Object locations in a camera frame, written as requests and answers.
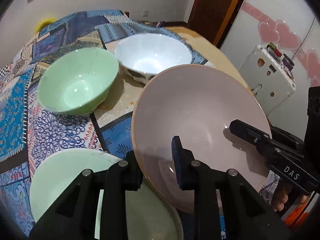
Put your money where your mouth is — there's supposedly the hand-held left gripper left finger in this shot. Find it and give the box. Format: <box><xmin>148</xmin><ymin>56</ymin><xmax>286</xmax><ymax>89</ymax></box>
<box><xmin>29</xmin><ymin>151</ymin><xmax>144</xmax><ymax>240</ymax></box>

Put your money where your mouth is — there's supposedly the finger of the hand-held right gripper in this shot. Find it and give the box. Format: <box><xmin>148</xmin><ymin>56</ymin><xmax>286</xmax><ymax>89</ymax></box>
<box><xmin>229</xmin><ymin>119</ymin><xmax>273</xmax><ymax>155</ymax></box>
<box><xmin>270</xmin><ymin>125</ymin><xmax>306</xmax><ymax>148</ymax></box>

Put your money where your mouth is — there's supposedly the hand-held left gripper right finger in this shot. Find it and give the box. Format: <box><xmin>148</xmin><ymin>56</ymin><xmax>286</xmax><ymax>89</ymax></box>
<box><xmin>171</xmin><ymin>136</ymin><xmax>292</xmax><ymax>240</ymax></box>

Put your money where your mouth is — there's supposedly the pink bowl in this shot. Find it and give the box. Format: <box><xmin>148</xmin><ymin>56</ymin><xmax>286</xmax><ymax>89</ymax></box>
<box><xmin>131</xmin><ymin>64</ymin><xmax>273</xmax><ymax>214</ymax></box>

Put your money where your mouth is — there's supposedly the green plate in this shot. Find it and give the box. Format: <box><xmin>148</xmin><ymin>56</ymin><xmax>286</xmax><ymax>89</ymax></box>
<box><xmin>29</xmin><ymin>148</ymin><xmax>184</xmax><ymax>240</ymax></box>

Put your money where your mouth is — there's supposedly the white bowl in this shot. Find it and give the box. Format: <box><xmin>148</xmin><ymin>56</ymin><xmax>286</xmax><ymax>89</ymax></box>
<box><xmin>114</xmin><ymin>33</ymin><xmax>192</xmax><ymax>85</ymax></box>

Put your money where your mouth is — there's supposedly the green bowl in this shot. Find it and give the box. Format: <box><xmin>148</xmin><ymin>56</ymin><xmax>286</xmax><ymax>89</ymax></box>
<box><xmin>37</xmin><ymin>48</ymin><xmax>120</xmax><ymax>117</ymax></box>

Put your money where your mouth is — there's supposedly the person's right hand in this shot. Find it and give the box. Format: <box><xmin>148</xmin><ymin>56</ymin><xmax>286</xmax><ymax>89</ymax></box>
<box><xmin>271</xmin><ymin>184</ymin><xmax>288</xmax><ymax>212</ymax></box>

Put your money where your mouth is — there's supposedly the orange plastic object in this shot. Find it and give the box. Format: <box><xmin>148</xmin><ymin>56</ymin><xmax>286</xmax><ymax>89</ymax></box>
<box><xmin>285</xmin><ymin>202</ymin><xmax>310</xmax><ymax>227</ymax></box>

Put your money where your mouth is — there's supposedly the purple small jar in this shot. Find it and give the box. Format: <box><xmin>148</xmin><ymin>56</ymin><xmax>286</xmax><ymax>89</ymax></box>
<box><xmin>282</xmin><ymin>55</ymin><xmax>294</xmax><ymax>69</ymax></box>

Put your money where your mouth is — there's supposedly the patchwork printed blanket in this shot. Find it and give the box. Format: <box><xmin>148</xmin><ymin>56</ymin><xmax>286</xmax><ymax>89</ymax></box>
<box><xmin>0</xmin><ymin>10</ymin><xmax>215</xmax><ymax>240</ymax></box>

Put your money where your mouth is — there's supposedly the brown wooden door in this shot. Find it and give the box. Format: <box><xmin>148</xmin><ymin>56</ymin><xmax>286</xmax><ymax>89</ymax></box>
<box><xmin>187</xmin><ymin>0</ymin><xmax>253</xmax><ymax>49</ymax></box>

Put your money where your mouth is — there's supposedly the white wardrobe sliding door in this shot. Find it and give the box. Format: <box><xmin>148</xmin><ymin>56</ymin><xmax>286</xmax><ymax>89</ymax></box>
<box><xmin>220</xmin><ymin>0</ymin><xmax>320</xmax><ymax>130</ymax></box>

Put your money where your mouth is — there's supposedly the yellow foam ring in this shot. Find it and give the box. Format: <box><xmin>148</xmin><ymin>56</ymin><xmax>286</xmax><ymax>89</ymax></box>
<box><xmin>35</xmin><ymin>17</ymin><xmax>57</xmax><ymax>33</ymax></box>

